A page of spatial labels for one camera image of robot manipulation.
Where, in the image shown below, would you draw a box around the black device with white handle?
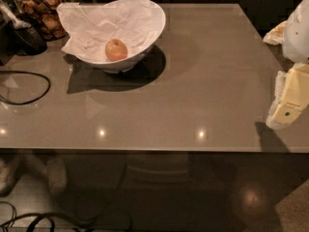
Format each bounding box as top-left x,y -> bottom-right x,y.
0,1 -> 47,55

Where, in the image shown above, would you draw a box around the black cables on floor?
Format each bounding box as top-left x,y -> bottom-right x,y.
0,200 -> 98,232

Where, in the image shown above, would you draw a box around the white crumpled paper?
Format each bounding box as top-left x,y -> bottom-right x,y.
57,0 -> 156,63

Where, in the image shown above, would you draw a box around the black cable on table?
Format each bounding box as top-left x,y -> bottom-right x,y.
0,70 -> 51,106

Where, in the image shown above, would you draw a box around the white bowl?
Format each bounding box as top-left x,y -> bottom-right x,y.
75,1 -> 166,73

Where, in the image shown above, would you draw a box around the glass jar of snacks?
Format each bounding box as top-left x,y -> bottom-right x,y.
14,0 -> 67,41

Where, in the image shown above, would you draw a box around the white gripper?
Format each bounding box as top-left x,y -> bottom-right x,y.
263,0 -> 309,130

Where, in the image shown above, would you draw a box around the red yellow apple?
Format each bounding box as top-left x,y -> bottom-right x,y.
105,39 -> 128,62

